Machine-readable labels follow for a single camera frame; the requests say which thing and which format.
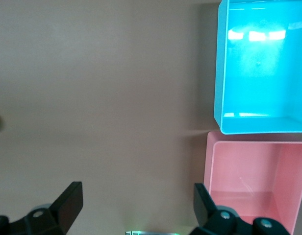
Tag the pink plastic bin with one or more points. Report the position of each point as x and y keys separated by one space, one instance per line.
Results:
x=251 y=166

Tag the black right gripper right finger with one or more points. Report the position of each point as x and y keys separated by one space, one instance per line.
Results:
x=205 y=208

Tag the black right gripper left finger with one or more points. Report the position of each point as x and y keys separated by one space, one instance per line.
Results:
x=65 y=208

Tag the blue plastic bin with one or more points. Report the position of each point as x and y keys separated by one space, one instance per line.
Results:
x=259 y=73

